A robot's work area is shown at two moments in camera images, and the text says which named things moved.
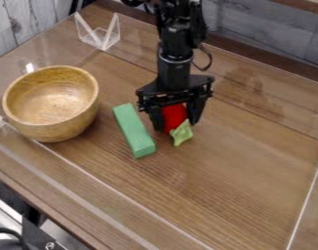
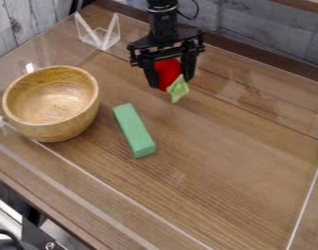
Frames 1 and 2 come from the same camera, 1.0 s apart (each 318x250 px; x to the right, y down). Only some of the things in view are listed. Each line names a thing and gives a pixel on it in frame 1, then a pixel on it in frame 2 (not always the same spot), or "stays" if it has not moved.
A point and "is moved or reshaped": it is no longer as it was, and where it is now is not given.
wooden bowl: x=50 y=103 stays
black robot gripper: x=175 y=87 -> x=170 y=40
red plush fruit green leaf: x=177 y=123 is moved or reshaped
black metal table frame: x=35 y=237 stays
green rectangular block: x=134 y=130 stays
